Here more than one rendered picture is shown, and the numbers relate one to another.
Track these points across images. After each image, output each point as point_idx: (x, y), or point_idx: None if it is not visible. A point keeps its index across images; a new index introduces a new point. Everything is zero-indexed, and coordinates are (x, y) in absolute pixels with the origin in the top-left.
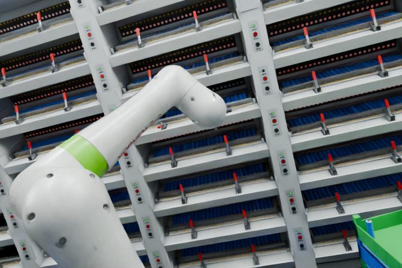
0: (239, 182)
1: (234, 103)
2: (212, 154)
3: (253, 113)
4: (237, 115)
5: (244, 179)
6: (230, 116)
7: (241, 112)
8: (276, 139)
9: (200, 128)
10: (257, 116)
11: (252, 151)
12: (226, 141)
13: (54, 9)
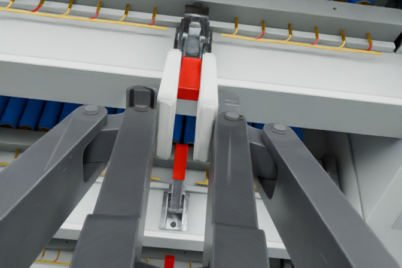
0: (177, 261)
1: (300, 17)
2: (100, 187)
3: (382, 118)
4: (292, 100)
5: (196, 260)
6: (247, 96)
7: (328, 97)
8: (398, 237)
9: (54, 94)
10: (383, 134)
11: (275, 240)
12: (179, 174)
13: None
